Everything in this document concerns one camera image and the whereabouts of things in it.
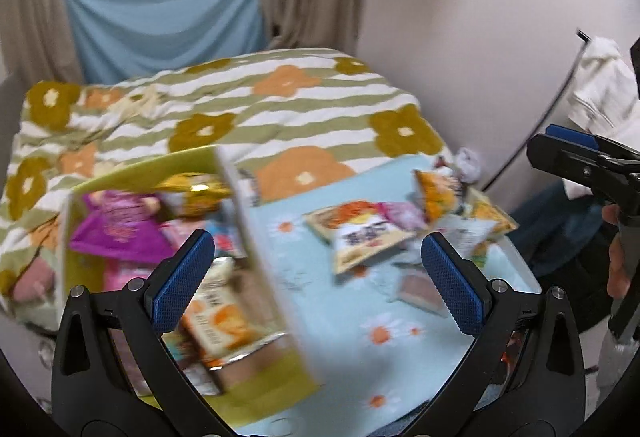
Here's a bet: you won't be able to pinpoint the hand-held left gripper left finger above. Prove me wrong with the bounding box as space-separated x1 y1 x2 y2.
51 229 221 418

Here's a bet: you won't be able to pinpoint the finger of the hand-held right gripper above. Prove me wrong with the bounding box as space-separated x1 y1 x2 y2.
545 124 601 150
527 133 603 182

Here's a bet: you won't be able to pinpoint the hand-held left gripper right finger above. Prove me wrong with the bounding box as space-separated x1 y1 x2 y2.
420 232 587 418

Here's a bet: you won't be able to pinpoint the purple snack packet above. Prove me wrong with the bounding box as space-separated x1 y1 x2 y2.
69 189 173 263

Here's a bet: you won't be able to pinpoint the gold snack packet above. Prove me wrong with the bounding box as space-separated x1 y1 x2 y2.
160 173 233 220

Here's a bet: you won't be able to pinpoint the green cardboard box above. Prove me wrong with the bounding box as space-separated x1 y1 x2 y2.
55 144 326 418

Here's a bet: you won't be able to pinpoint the person's right hand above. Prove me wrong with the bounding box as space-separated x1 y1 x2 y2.
602 204 632 298

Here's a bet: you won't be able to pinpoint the black curved rod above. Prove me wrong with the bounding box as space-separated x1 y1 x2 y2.
485 29 591 190

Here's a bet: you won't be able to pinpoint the white crinkled snack packet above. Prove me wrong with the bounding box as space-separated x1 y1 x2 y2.
440 222 493 268

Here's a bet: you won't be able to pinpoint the white garment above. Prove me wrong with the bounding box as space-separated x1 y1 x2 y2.
567 37 640 140

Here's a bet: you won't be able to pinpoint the person's blue jeans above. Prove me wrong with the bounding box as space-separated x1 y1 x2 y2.
510 182 608 268

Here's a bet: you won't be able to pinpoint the crumpled white plastic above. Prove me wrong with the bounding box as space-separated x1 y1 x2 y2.
452 148 483 182

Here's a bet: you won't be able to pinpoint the light blue floral tablecloth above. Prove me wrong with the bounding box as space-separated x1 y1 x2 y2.
235 154 543 423

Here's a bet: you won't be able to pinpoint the pink pillow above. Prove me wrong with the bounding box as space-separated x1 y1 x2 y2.
10 262 56 303

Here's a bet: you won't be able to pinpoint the striped floral blanket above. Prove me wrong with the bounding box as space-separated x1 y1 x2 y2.
0 48 446 333

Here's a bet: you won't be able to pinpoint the grey headboard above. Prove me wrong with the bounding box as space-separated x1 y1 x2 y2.
0 72 18 142

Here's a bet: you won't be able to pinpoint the blue cloth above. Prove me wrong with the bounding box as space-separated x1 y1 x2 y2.
64 0 268 85

